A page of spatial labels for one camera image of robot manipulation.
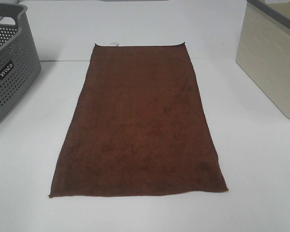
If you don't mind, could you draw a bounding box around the brown towel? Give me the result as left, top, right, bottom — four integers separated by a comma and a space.
49, 43, 228, 198

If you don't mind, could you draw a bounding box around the beige storage box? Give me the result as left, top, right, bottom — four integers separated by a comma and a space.
235, 0, 290, 119

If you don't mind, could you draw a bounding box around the grey perforated plastic basket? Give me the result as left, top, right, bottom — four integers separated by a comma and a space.
0, 3, 41, 123

